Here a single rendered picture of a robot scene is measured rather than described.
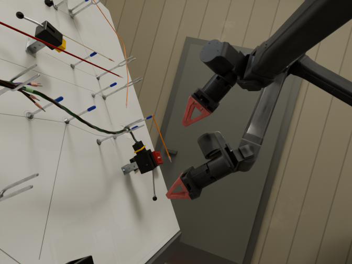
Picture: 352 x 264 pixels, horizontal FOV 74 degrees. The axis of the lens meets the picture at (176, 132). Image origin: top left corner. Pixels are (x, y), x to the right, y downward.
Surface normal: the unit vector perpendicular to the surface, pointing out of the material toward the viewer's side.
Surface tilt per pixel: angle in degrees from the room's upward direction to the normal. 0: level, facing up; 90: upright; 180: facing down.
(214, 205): 90
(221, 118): 90
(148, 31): 90
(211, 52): 83
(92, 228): 53
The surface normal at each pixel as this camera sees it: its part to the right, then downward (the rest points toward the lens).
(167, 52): -0.19, -0.05
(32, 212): 0.89, -0.37
